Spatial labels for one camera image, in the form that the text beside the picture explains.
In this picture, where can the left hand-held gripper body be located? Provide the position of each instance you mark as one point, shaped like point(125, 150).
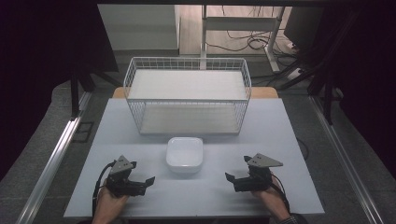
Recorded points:
point(120, 183)

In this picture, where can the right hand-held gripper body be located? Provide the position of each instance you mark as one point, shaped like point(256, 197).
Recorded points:
point(257, 180)

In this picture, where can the white square bowl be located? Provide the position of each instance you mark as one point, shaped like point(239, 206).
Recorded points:
point(184, 154)

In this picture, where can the person's left hand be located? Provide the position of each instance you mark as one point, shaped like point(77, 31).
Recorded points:
point(109, 203)

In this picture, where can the person's right hand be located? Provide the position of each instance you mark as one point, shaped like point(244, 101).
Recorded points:
point(274, 199)

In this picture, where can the pale table cover sheet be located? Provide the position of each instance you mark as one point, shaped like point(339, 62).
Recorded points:
point(267, 130)

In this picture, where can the black metal stand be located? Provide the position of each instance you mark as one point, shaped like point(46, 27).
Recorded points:
point(74, 93)
point(327, 99)

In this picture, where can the white power strip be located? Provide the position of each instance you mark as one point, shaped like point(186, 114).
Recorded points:
point(294, 74)

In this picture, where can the white cabinet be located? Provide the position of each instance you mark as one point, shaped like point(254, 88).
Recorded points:
point(140, 28)

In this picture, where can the aluminium rail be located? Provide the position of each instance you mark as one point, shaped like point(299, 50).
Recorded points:
point(53, 158)
point(345, 161)

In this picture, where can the white metal desk frame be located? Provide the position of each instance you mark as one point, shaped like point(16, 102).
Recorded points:
point(239, 23)

